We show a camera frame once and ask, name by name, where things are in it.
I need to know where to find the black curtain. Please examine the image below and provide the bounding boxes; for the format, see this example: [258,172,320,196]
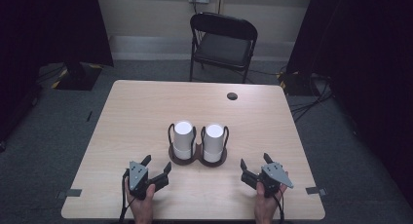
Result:
[285,0,413,199]
[0,0,115,144]

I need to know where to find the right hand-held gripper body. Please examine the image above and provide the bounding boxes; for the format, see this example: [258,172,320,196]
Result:
[240,162,295,200]

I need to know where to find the black floor cables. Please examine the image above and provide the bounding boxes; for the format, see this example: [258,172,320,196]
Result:
[289,72,335,123]

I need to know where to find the black stand base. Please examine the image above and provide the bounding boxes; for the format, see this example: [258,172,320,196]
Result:
[278,70,322,97]
[51,61,104,92]

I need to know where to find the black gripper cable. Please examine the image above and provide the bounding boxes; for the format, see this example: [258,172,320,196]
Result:
[117,169,137,224]
[272,189,286,224]

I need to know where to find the person's right hand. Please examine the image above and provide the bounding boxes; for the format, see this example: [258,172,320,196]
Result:
[253,171,289,224]

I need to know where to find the black folding chair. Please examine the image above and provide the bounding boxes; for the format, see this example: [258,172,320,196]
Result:
[189,12,259,85]

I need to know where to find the grey tape strip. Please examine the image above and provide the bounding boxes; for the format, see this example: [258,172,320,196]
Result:
[56,188,83,201]
[305,186,328,197]

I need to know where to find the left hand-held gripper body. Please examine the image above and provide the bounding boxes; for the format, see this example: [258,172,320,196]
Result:
[122,161,170,201]

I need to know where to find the person's left hand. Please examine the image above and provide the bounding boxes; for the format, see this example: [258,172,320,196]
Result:
[124,179,157,224]

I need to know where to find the white cup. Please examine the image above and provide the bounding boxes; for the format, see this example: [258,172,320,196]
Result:
[203,123,225,164]
[172,120,195,161]

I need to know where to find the black wire cup holder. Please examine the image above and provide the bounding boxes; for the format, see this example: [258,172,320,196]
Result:
[167,122,230,168]

